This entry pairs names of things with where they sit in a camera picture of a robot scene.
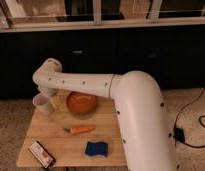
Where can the white ceramic cup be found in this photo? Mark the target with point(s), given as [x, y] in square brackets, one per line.
[43, 104]

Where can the dark cabinet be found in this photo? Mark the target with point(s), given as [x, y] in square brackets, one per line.
[174, 55]

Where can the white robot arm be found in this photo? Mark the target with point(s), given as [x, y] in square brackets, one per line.
[140, 108]

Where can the orange carrot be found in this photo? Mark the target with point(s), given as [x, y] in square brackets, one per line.
[79, 129]

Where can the orange ceramic bowl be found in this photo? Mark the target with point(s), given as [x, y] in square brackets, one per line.
[81, 103]

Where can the blue sponge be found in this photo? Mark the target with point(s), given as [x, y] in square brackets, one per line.
[96, 149]

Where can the wooden table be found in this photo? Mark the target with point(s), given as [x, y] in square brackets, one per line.
[67, 149]

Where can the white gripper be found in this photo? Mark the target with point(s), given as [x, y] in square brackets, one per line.
[49, 93]

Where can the black power adapter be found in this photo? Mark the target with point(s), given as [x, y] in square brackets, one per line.
[179, 135]

